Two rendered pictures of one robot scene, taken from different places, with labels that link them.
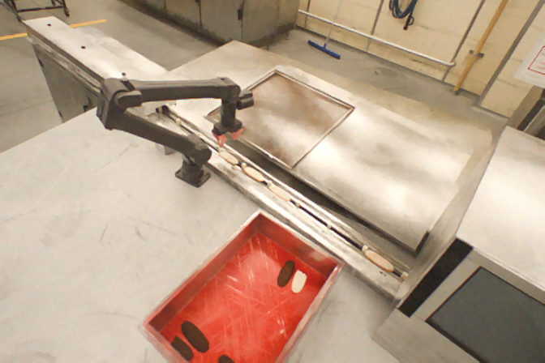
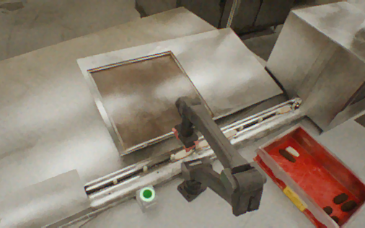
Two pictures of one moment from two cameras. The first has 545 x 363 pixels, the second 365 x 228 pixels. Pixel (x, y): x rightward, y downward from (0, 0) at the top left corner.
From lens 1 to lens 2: 123 cm
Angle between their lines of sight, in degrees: 51
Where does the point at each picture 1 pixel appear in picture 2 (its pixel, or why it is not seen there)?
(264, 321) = (314, 176)
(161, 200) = (217, 217)
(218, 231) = not seen: hidden behind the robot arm
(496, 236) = not seen: outside the picture
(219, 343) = (327, 201)
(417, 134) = (209, 40)
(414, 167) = (234, 58)
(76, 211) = not seen: outside the picture
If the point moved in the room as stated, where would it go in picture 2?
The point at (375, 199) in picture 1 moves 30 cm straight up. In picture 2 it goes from (250, 89) to (270, 45)
